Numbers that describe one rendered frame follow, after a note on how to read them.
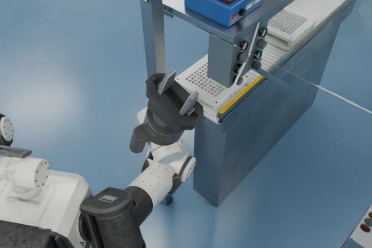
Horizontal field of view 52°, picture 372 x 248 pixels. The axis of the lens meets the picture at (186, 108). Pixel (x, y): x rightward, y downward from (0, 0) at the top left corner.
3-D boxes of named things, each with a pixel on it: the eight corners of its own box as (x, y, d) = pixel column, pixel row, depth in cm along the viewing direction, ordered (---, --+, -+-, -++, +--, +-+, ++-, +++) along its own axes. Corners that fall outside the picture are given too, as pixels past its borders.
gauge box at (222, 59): (228, 88, 141) (233, 45, 127) (206, 76, 146) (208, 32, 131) (262, 60, 152) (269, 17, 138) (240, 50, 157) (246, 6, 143)
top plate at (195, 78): (216, 109, 156) (217, 106, 154) (172, 82, 167) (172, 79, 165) (251, 79, 168) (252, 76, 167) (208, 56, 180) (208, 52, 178)
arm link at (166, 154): (180, 149, 83) (187, 157, 95) (164, 112, 85) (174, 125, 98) (153, 161, 83) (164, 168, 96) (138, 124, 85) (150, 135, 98)
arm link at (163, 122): (183, 139, 67) (171, 158, 78) (218, 105, 71) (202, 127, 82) (133, 90, 68) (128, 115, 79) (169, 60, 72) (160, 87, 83)
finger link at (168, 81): (165, 79, 64) (160, 96, 69) (179, 68, 65) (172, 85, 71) (159, 73, 64) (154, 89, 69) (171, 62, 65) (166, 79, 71)
